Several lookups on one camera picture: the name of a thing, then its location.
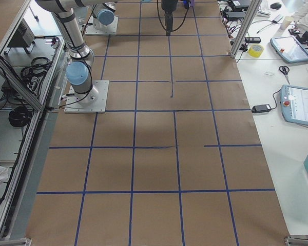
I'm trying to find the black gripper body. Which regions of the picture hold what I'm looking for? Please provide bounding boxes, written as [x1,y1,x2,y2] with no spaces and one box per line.
[161,0,178,14]

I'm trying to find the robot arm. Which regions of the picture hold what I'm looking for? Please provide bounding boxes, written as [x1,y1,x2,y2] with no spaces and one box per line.
[92,2,117,30]
[36,1,117,106]

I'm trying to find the black remote handset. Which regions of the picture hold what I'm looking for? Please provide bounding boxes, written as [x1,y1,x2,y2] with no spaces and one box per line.
[244,37,261,44]

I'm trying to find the yellow tape roll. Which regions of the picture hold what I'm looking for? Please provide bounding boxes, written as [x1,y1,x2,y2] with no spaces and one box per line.
[248,44,264,58]

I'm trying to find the black computer mouse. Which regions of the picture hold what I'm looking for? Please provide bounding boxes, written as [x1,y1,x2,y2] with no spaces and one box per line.
[270,2,282,10]

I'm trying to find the paper cup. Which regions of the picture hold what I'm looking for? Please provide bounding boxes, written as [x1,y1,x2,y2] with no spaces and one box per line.
[280,16,294,30]

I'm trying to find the far teach pendant tablet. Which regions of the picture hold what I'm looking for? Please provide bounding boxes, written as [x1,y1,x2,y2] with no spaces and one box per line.
[270,36,308,64]

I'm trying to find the teach pendant tablet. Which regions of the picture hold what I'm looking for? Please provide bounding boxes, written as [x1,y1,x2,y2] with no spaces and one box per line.
[280,85,308,126]
[270,36,308,64]

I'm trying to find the black power adapter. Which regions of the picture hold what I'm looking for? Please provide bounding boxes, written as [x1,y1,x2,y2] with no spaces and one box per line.
[251,104,272,113]

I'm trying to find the near teach pendant tablet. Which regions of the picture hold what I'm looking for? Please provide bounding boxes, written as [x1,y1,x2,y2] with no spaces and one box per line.
[280,85,308,126]

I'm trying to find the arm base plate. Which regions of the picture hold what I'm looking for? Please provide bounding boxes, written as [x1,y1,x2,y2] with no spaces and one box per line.
[64,80,109,113]
[85,16,119,36]

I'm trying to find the aluminium frame post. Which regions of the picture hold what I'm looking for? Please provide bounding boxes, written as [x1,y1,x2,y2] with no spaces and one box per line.
[230,0,262,58]

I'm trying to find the black handled scissors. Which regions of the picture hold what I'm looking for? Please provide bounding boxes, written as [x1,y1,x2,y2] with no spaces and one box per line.
[279,66,290,85]

